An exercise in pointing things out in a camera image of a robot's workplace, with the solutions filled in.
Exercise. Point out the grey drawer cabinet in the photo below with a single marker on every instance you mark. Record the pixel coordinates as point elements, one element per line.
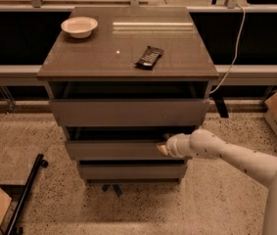
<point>102,66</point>

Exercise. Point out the black bracket under rail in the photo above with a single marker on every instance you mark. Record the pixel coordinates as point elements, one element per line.
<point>218,99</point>

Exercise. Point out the black snack packet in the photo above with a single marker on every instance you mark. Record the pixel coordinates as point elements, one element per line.
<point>149,58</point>

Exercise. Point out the grey bottom drawer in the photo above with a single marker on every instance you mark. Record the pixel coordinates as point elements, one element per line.
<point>131,172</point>

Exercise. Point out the grey top drawer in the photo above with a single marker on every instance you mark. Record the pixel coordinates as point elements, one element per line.
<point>129,112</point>

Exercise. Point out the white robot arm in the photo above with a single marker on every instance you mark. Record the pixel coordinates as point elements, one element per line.
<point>260,167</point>

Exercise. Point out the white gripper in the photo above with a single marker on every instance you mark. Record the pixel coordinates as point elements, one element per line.
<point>171,146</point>

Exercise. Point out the grey drawer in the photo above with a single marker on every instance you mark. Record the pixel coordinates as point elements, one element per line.
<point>129,112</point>
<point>131,172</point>
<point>108,150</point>

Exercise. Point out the grey metal rail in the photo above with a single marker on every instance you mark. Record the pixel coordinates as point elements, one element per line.
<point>239,75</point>

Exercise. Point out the white bowl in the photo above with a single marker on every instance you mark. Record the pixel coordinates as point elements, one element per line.
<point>79,27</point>

